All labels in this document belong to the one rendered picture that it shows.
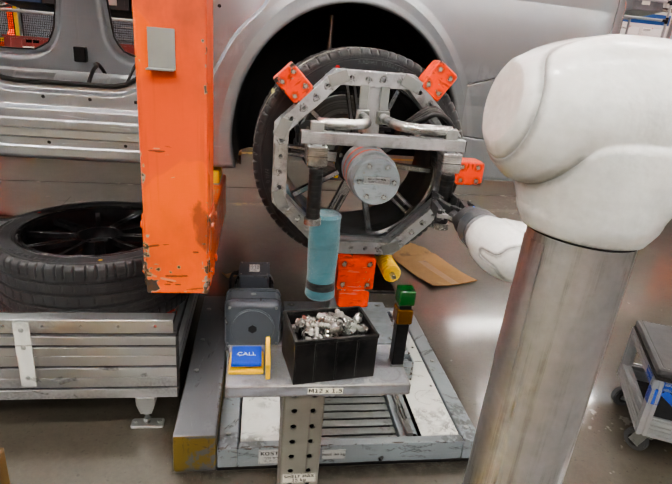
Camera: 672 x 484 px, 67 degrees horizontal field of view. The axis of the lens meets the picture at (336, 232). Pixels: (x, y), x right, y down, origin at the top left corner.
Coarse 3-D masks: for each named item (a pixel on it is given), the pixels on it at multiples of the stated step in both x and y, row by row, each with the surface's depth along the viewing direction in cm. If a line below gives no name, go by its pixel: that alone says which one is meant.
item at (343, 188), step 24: (408, 96) 151; (288, 144) 153; (336, 168) 158; (408, 168) 161; (432, 168) 162; (288, 192) 157; (336, 192) 161; (408, 192) 175; (360, 216) 180; (384, 216) 174; (408, 216) 165
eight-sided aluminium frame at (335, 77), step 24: (336, 72) 137; (360, 72) 138; (384, 72) 141; (312, 96) 139; (288, 120) 140; (432, 120) 146; (288, 216) 150; (432, 216) 156; (360, 240) 158; (384, 240) 159; (408, 240) 158
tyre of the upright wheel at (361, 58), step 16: (336, 48) 157; (352, 48) 145; (368, 48) 146; (304, 64) 146; (320, 64) 144; (336, 64) 145; (352, 64) 145; (368, 64) 146; (384, 64) 146; (400, 64) 147; (416, 64) 148; (272, 96) 149; (448, 96) 153; (272, 112) 147; (448, 112) 154; (256, 128) 150; (272, 128) 149; (256, 144) 150; (272, 144) 150; (256, 160) 152; (272, 160) 152; (256, 176) 154; (272, 208) 157; (288, 224) 160; (304, 240) 163
